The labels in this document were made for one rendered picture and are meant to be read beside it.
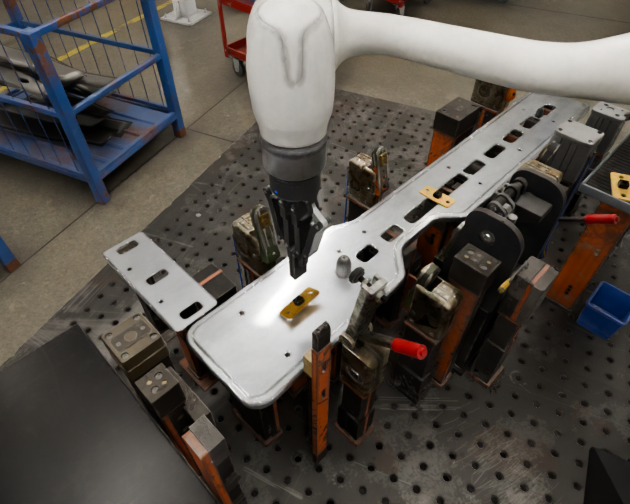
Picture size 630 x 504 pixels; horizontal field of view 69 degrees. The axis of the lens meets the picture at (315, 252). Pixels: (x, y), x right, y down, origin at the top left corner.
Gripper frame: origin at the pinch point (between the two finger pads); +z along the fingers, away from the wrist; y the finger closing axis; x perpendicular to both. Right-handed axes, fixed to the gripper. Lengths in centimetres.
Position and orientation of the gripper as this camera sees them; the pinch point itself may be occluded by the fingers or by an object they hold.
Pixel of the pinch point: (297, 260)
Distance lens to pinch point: 80.0
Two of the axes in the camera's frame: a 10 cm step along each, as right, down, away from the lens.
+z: -0.1, 6.8, 7.3
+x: -7.0, 5.2, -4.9
